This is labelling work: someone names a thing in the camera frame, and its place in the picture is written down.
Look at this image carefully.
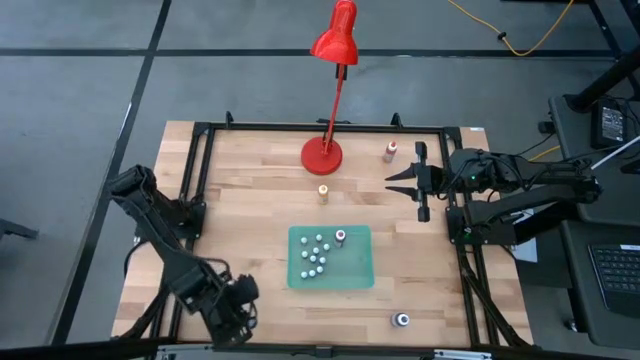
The red desk lamp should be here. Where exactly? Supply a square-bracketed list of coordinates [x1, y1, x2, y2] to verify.
[299, 0, 360, 177]

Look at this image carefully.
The white rod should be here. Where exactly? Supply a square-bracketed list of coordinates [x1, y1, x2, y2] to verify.
[587, 134, 640, 172]

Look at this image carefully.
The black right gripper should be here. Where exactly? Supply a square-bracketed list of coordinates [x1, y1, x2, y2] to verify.
[384, 140, 452, 224]

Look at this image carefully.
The white paper sheet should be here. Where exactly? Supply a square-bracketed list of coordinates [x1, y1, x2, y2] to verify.
[512, 239, 539, 264]

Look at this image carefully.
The black side desk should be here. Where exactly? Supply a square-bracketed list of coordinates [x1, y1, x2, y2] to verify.
[547, 94, 640, 351]

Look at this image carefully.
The keyboard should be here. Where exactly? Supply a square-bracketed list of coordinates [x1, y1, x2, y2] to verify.
[587, 242, 640, 319]

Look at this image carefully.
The black chair leg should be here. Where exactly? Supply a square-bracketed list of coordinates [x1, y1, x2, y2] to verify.
[0, 218, 40, 241]

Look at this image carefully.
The black metal crossbar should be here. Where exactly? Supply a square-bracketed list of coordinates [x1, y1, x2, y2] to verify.
[0, 335, 640, 360]

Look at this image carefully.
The green translucent plastic tray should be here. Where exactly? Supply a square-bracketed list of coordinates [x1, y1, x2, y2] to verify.
[286, 224, 376, 290]

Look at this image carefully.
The black power adapter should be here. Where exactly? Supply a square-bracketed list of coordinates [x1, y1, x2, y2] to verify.
[591, 99, 629, 150]

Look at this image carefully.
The black desk leg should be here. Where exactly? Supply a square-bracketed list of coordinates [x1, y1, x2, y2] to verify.
[564, 42, 640, 114]

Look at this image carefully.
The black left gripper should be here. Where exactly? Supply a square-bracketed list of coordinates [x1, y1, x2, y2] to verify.
[209, 272, 261, 348]

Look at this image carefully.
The yellow floor cable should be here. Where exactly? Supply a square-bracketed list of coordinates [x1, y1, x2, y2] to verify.
[446, 0, 576, 57]

